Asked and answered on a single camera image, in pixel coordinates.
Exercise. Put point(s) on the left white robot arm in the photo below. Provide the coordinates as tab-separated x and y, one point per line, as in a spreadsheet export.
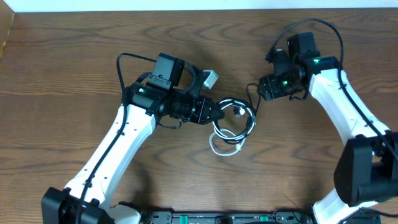
171	89

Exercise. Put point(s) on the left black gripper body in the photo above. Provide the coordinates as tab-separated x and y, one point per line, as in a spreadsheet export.
201	110

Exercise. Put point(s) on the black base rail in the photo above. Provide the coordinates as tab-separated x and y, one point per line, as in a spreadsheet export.
230	217

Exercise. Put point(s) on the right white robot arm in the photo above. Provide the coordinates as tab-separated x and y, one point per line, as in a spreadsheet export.
366	173

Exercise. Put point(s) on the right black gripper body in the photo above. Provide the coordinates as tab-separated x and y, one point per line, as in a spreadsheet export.
280	85

